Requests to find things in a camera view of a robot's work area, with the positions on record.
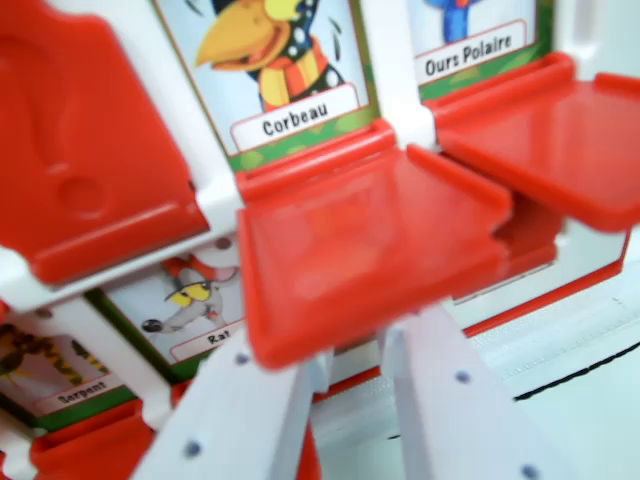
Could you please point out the red flap below Serpent card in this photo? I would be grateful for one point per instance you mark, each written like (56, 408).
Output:
(95, 445)

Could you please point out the red flap below Corbeau card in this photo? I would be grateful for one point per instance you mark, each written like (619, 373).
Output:
(360, 250)

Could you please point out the red flap below Ours Polaire card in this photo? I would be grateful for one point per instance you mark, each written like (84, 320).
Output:
(540, 145)

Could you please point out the red flap with question mark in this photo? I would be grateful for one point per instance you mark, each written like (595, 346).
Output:
(90, 150)

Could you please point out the Rat picture card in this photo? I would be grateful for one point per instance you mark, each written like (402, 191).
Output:
(195, 310)

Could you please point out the Serpent picture card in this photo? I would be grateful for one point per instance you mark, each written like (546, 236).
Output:
(50, 370)

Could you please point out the red and white game board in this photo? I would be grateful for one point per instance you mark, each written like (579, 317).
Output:
(150, 165)

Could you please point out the Corbeau picture card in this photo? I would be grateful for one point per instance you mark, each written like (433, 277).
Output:
(280, 75)

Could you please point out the Ours Polaire picture card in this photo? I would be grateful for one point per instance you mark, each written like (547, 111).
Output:
(475, 50)

